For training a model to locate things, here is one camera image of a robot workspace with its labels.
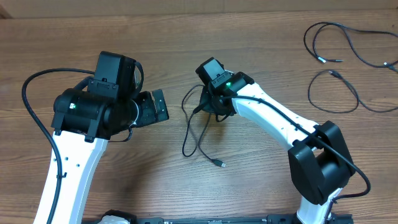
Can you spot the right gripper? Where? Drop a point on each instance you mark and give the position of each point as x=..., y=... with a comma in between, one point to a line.
x=207, y=104

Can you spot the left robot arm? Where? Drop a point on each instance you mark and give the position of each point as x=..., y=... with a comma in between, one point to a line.
x=110, y=100

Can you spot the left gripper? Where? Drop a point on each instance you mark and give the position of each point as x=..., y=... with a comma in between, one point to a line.
x=149, y=115

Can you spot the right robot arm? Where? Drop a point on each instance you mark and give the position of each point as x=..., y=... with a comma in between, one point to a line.
x=319, y=159

